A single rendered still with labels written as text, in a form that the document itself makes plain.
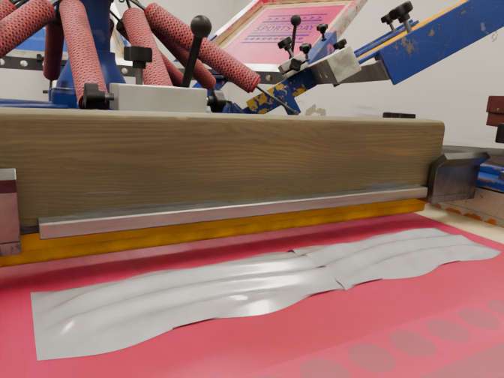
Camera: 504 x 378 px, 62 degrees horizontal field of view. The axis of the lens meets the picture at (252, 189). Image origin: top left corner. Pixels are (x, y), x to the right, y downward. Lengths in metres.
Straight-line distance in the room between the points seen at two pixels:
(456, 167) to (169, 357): 0.36
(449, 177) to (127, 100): 0.40
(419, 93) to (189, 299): 2.63
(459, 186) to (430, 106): 2.28
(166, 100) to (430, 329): 0.45
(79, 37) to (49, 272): 0.61
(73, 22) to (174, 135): 0.63
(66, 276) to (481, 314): 0.26
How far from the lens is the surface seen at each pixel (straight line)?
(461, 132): 2.63
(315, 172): 0.36
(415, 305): 0.29
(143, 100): 0.58
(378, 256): 0.34
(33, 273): 0.31
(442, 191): 0.47
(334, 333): 0.24
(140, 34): 0.92
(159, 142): 0.29
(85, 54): 0.82
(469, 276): 0.35
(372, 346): 0.24
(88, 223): 0.28
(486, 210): 0.51
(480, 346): 0.26
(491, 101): 1.47
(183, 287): 0.26
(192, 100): 0.60
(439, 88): 2.74
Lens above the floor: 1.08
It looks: 13 degrees down
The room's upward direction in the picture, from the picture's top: 3 degrees clockwise
